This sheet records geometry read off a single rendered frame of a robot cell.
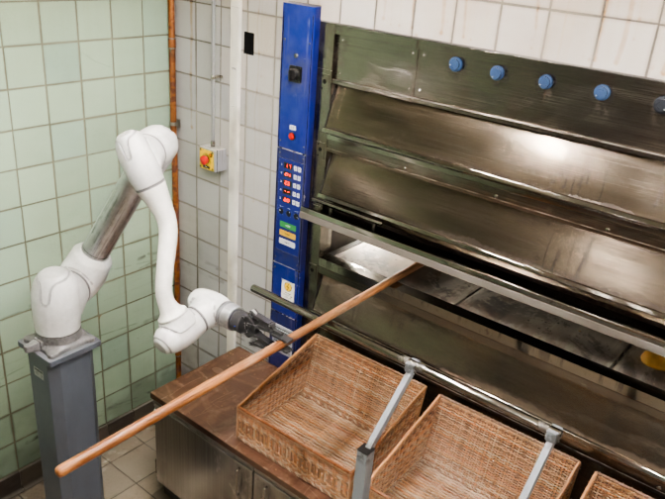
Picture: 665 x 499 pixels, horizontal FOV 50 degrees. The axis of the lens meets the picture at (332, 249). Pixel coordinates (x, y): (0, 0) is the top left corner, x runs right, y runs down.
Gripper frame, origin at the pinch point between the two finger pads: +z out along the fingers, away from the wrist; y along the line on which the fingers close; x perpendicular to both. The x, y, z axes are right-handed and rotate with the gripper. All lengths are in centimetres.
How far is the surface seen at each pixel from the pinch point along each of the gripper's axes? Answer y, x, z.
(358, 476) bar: 33.7, 0.6, 34.7
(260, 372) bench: 61, -49, -53
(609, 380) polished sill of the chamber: 2, -59, 87
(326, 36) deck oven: -86, -61, -38
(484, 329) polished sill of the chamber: 2, -59, 42
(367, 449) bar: 23.7, -1.6, 35.4
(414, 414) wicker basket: 43, -49, 25
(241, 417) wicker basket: 50, -10, -27
